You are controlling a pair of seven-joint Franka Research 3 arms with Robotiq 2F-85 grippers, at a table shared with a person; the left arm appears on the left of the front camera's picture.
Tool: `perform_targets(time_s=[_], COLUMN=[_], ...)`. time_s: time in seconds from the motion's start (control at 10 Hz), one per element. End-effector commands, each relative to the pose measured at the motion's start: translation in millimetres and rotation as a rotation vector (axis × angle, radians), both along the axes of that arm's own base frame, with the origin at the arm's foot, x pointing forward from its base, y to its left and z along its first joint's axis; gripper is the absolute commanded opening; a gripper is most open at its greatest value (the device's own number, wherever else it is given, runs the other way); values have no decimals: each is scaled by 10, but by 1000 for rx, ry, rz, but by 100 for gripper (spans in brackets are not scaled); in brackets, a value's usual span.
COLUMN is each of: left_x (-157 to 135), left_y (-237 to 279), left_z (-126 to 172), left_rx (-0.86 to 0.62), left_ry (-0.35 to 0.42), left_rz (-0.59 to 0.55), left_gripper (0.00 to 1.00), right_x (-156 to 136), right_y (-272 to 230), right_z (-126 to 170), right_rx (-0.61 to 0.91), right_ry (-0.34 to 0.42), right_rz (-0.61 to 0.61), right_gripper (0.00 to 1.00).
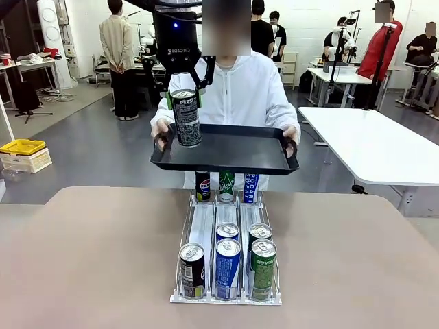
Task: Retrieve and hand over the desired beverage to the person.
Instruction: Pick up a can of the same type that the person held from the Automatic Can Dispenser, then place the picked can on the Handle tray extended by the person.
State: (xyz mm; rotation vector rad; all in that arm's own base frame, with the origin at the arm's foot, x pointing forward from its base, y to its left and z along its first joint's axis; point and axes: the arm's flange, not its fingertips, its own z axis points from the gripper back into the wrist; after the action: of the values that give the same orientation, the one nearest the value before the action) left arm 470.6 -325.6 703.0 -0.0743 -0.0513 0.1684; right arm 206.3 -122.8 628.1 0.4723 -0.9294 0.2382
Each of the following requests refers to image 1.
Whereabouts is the person in white jacket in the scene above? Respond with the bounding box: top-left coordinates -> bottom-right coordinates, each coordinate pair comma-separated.
150,0 -> 302,190

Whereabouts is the seated person in black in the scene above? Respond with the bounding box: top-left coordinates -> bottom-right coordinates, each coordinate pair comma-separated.
406,22 -> 438,66

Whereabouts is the green Chilsung cider can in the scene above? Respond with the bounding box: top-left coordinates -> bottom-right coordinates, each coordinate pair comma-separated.
219,172 -> 237,203
248,223 -> 273,247
250,238 -> 277,302

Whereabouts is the clear acrylic can rack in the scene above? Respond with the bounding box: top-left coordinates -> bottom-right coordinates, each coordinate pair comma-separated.
170,190 -> 283,306

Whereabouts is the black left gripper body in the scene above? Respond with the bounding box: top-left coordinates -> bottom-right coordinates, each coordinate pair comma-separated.
152,10 -> 203,75

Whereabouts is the person in black T-shirt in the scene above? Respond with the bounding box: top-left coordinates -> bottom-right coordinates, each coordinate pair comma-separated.
250,0 -> 275,58

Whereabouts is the black bag on tripod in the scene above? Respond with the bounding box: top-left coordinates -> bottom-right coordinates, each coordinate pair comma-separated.
10,80 -> 54,125

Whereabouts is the white-sleeved left forearm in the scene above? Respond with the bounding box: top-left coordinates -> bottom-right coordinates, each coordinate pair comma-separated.
272,97 -> 302,133

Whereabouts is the person in beige jacket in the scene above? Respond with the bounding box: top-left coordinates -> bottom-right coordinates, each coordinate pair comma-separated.
99,0 -> 137,121

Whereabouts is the person in black shirt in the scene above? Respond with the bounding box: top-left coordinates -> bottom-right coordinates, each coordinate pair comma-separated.
269,10 -> 288,63

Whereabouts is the white work desk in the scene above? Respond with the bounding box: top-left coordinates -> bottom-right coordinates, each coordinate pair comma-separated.
307,66 -> 373,108

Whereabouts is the black camera stand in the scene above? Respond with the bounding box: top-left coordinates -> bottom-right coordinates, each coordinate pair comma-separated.
363,23 -> 396,112
327,27 -> 348,108

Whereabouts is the yellow plastic crate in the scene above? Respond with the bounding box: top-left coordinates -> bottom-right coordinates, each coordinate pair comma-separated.
0,138 -> 47,156

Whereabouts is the person's right hand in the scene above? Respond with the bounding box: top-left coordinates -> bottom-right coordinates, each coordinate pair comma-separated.
152,118 -> 176,152

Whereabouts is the white-sleeved right forearm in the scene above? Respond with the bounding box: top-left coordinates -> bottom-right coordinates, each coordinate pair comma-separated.
150,97 -> 174,130

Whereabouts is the black serving tray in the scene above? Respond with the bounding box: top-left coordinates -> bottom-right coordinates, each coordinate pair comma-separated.
149,123 -> 300,177

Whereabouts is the cluttered white table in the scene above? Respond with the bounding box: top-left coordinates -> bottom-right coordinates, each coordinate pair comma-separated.
0,56 -> 62,110

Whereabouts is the person in red jacket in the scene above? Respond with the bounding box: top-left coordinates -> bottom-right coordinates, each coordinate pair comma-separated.
356,1 -> 403,111

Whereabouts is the white tower air conditioner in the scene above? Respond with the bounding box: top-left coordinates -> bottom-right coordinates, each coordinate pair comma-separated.
36,0 -> 75,88

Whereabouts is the person's left hand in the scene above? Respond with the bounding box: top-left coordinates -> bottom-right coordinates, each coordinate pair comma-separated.
281,125 -> 302,158

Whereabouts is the black Pepsi can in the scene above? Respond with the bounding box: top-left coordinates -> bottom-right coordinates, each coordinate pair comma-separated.
178,243 -> 206,300
194,170 -> 211,202
171,88 -> 203,149

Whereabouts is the person beside white robot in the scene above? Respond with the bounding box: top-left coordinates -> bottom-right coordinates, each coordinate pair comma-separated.
323,16 -> 349,60

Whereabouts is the large white table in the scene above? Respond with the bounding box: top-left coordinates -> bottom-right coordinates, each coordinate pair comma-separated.
297,106 -> 439,218

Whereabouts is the white plastic crate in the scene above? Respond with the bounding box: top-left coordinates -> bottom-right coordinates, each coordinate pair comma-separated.
0,149 -> 54,175

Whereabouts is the blue Pocari Sweat can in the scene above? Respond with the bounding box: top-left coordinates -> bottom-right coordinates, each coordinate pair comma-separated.
215,222 -> 240,243
243,173 -> 261,204
215,237 -> 242,302

